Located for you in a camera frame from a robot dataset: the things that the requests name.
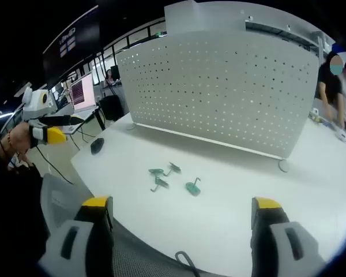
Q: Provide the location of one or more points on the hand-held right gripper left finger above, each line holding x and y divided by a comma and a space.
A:
99, 245

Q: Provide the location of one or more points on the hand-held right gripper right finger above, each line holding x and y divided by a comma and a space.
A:
265, 245

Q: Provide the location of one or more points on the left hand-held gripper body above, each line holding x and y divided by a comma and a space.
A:
36, 105

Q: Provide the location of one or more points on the green hook assembly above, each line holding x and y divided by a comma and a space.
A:
158, 172
174, 168
193, 188
161, 183

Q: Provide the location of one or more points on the white perforated mounting plate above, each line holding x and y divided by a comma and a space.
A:
219, 92

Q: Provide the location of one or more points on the person's left hand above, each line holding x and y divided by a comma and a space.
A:
20, 138

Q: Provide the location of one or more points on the open laptop pink screen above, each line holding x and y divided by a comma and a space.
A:
83, 92

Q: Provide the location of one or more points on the black oval mouse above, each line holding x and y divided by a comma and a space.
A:
97, 145

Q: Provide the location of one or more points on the black bin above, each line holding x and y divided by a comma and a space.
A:
112, 108

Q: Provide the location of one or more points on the grey mesh office chair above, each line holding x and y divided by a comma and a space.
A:
57, 199

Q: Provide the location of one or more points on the dark wall display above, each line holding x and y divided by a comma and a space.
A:
75, 43

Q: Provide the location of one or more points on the white wall shelf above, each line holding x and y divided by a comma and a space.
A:
282, 31

